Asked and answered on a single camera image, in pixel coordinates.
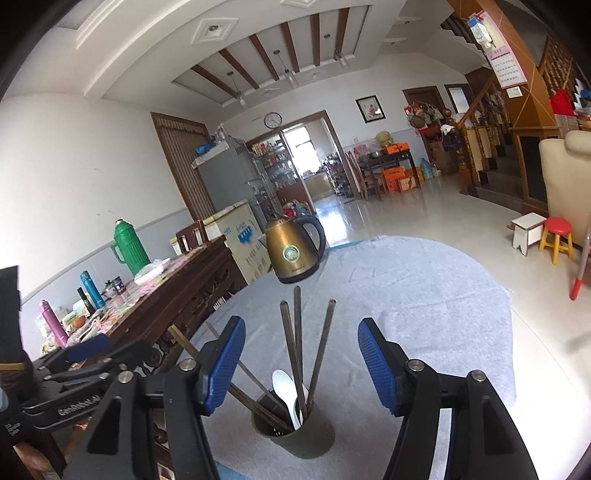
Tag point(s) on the small white stool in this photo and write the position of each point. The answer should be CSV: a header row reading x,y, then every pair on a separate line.
x,y
528,228

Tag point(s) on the glass pendant lamp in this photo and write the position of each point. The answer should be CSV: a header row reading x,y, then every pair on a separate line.
x,y
240,99
341,60
290,78

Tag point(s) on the white wall switch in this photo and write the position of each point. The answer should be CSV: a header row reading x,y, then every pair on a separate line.
x,y
515,92

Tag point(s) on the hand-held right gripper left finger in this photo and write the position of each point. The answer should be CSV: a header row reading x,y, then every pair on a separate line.
x,y
224,364

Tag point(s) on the dark wooden side table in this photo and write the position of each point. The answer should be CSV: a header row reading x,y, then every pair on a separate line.
x,y
374,161

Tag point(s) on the large orange box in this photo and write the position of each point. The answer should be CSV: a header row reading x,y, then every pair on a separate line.
x,y
399,180

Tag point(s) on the pink wall calendar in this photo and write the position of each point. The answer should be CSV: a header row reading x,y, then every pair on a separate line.
x,y
505,60

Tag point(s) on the dark brown chopstick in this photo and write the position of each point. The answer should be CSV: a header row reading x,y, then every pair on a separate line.
x,y
291,350
321,355
254,383
258,408
298,323

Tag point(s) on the round wall clock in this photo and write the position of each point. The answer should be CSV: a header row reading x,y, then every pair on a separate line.
x,y
273,120

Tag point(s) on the carved wooden table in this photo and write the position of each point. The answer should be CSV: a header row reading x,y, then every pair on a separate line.
x,y
184,295

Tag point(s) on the beige armchair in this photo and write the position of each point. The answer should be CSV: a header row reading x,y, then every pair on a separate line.
x,y
568,184

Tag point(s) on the flat orange box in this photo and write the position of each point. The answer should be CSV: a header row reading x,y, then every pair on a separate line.
x,y
398,148

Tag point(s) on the brown wooden door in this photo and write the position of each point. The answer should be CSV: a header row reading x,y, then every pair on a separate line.
x,y
180,175

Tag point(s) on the black framed picture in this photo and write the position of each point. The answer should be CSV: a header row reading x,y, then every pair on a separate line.
x,y
370,109

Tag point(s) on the pink drink bottle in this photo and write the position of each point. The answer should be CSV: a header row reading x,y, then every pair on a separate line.
x,y
53,323

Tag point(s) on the white printed cardboard box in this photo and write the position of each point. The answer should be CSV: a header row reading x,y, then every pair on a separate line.
x,y
247,254

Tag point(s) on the wooden chair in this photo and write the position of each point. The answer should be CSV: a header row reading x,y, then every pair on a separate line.
x,y
191,235

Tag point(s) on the wooden staircase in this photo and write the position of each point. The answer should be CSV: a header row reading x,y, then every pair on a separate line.
x,y
503,180

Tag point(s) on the red and yellow stool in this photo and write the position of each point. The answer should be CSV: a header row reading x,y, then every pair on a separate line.
x,y
556,228

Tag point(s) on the green thermos flask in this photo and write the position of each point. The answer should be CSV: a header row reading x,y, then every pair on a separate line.
x,y
131,251

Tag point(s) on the blue water jug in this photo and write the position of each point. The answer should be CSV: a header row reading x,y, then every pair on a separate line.
x,y
425,169

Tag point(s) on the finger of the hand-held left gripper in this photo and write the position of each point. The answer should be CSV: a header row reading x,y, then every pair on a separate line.
x,y
74,404
87,346

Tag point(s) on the blue drink bottle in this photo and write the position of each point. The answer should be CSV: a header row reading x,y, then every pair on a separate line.
x,y
91,290

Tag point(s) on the white plastic spoon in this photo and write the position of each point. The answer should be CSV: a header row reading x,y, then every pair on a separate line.
x,y
282,385

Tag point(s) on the clear plastic bag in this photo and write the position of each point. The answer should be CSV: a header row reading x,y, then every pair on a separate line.
x,y
152,272

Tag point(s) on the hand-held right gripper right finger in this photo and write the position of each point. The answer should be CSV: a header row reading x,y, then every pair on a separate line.
x,y
378,364

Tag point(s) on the red tipped stick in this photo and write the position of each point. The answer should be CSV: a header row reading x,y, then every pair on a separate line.
x,y
577,277

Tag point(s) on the golden electric kettle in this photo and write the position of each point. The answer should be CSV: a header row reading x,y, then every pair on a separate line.
x,y
291,249

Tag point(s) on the red gift bag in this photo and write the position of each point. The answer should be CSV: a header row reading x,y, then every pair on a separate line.
x,y
561,104

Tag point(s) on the person's left forearm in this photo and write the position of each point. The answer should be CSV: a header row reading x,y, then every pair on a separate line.
x,y
14,378

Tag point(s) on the dark cylindrical utensil holder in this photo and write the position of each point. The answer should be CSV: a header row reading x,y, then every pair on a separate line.
x,y
304,438

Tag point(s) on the grey refrigerator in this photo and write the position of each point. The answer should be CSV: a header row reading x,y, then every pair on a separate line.
x,y
226,180

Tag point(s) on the blue bag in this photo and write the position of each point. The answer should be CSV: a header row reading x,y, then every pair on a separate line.
x,y
205,148

